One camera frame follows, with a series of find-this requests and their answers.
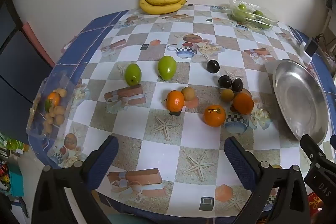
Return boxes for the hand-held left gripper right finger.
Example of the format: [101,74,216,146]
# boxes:
[224,136,311,224]

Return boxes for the clear plastic tray box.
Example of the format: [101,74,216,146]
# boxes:
[26,73,79,140]

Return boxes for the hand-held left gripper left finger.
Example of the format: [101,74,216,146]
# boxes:
[31,135,120,224]

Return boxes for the pink board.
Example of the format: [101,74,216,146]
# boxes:
[22,22,55,68]

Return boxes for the green yellow plastic items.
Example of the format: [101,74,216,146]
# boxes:
[0,132,29,159]

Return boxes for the black box device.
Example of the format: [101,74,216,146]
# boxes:
[306,38,319,58]

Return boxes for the tangerine with green patch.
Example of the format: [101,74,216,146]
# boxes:
[45,92,61,112]

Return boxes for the blue tablecloth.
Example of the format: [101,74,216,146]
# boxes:
[28,10,336,223]

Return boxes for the teal box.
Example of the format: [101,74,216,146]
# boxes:
[8,164,25,198]

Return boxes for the red patterned cloth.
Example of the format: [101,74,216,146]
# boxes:
[308,193,328,211]

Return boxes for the round metal plate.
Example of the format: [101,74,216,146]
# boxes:
[272,59,330,146]

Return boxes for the dark blue panel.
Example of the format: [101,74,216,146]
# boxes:
[0,2,55,146]

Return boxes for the tan longan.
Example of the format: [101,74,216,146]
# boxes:
[182,87,195,102]
[220,88,235,102]

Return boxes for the orange tangerine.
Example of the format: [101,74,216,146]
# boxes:
[233,92,254,115]
[204,105,226,127]
[165,90,185,112]

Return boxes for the green jujube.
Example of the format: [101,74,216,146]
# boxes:
[125,63,142,86]
[158,55,177,81]

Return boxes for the yellow banana bunch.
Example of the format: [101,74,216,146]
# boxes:
[139,0,193,15]

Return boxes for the pile of tan longans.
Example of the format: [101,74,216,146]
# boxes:
[43,89,67,136]

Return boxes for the dark plum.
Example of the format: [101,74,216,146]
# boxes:
[231,78,243,92]
[218,75,233,89]
[206,60,220,73]

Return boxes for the pile of green jujubes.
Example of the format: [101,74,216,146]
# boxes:
[232,4,272,30]

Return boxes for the clear plastic clamshell box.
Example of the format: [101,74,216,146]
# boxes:
[228,0,279,31]

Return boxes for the black cable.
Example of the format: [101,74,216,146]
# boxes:
[315,33,336,55]

